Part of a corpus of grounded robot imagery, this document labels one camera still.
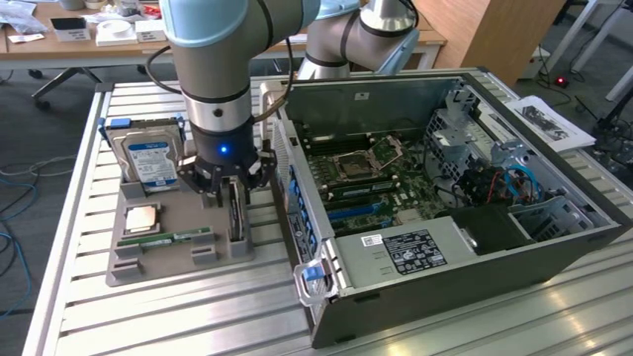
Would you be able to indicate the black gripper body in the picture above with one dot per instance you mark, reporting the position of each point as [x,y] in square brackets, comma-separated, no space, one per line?
[223,148]

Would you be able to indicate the Nvidia graphics card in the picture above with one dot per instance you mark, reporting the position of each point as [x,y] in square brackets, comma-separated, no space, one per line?
[236,215]

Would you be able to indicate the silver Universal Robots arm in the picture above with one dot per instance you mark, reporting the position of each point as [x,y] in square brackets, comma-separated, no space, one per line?
[212,74]

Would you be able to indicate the hard disk in blue caddy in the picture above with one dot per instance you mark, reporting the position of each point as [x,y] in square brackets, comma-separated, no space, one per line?
[143,159]

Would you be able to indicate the grey plastic parts rack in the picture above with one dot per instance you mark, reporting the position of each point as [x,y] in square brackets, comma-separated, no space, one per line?
[183,230]

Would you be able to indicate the copper-topped CPU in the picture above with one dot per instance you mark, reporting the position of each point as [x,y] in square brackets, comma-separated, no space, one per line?
[141,219]

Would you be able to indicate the CPU socket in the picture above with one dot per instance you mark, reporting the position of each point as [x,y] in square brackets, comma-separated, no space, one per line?
[354,167]

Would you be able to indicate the green RAM stick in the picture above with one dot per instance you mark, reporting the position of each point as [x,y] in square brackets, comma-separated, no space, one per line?
[158,239]

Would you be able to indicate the blue expansion slot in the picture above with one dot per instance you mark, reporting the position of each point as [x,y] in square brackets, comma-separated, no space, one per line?
[356,212]

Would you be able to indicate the silver socket cover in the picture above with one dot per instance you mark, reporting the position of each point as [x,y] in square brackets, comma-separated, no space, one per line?
[388,148]

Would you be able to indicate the green motherboard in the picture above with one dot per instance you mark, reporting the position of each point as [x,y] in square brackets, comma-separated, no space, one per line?
[415,185]

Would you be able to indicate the silver chipset heatsink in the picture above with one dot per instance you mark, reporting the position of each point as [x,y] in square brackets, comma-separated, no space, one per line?
[410,217]

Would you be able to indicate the white papers pile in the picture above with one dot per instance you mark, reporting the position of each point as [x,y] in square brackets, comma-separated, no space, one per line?
[296,40]

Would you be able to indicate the grey power supply unit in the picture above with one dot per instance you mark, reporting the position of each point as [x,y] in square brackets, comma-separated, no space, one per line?
[362,267]

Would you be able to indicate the plain white box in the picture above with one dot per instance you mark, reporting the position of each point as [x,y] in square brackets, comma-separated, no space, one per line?
[149,31]

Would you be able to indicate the black chair base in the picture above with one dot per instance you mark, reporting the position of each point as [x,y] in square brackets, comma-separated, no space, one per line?
[65,79]

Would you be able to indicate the flat white box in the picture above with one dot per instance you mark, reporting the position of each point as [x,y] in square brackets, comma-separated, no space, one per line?
[117,40]

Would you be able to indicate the silver perforated drive cage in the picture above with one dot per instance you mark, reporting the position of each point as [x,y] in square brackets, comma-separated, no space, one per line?
[450,144]

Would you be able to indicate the white tape roll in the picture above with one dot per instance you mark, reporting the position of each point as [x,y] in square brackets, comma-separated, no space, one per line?
[115,27]

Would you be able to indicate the wooden desk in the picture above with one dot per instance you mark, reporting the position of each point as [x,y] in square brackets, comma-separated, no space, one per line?
[74,52]

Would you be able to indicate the white box with black inside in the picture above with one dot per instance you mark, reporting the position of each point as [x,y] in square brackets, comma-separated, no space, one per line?
[71,31]

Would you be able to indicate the black plastic shroud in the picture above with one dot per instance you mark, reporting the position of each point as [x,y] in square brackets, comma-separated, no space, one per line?
[490,230]

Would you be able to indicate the grey cup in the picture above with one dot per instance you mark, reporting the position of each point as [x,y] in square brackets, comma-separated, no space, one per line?
[73,3]

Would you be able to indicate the red and white card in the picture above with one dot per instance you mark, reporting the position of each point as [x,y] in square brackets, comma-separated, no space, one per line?
[25,38]

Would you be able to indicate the open dark PC case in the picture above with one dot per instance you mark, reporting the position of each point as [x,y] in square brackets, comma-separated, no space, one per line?
[446,296]

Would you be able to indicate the clear plastic bag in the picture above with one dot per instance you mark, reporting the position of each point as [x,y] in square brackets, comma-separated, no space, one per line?
[21,16]

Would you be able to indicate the wooden cabinet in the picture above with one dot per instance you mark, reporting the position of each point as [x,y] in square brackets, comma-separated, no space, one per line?
[495,37]

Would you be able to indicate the printed paper stack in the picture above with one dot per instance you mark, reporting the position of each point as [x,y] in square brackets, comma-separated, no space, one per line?
[550,122]

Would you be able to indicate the silver disk bay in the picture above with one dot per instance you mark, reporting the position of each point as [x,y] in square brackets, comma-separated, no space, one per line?
[568,219]

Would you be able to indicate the power strip with red light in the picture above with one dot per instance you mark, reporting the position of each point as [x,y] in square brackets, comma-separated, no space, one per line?
[562,82]

